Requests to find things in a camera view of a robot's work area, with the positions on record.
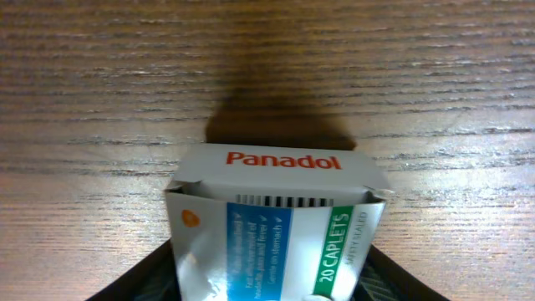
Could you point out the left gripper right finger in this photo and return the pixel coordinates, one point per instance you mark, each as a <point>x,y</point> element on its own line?
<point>383,279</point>

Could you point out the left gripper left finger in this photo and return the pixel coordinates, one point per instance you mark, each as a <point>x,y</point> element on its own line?
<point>152,279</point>

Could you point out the white medicine box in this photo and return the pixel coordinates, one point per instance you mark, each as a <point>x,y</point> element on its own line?
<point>272,224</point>

